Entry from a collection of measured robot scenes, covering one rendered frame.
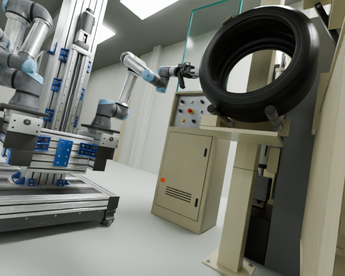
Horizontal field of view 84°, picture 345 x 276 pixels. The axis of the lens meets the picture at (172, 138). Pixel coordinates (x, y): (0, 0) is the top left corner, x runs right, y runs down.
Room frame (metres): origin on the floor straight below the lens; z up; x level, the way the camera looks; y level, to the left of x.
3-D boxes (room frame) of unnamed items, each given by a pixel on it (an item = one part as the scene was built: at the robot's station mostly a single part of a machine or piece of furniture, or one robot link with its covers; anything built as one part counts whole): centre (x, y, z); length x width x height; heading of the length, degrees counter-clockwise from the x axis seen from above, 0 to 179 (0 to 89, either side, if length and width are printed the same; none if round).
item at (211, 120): (1.12, -0.27, 0.84); 0.36 x 0.09 x 0.06; 145
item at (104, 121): (1.50, 0.57, 0.77); 0.15 x 0.15 x 0.10
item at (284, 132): (1.19, -0.49, 0.90); 0.40 x 0.03 x 0.10; 55
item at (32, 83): (1.14, 0.92, 0.88); 0.13 x 0.12 x 0.14; 111
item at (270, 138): (1.04, -0.38, 0.80); 0.37 x 0.36 x 0.02; 55
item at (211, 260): (1.26, -0.51, 0.01); 0.27 x 0.27 x 0.02; 55
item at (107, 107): (1.51, 0.57, 0.88); 0.13 x 0.12 x 0.14; 143
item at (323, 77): (1.01, -0.82, 1.05); 0.20 x 0.15 x 0.30; 145
